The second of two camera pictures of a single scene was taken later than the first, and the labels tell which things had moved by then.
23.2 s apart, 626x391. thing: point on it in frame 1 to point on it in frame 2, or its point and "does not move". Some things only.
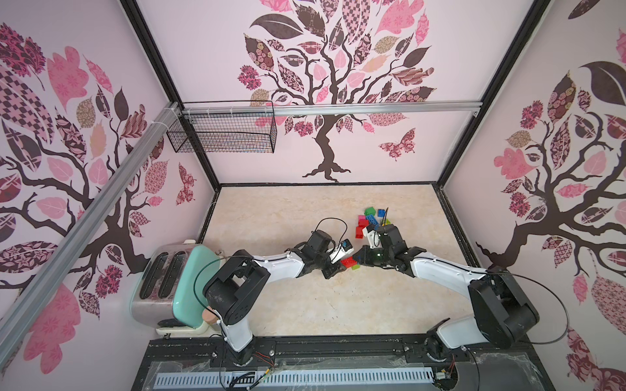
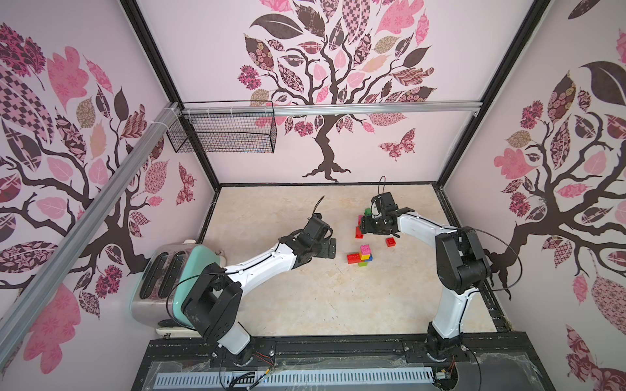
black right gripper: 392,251 to 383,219
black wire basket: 225,133 does not move
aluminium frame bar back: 337,108 does not move
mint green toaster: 168,287 does not move
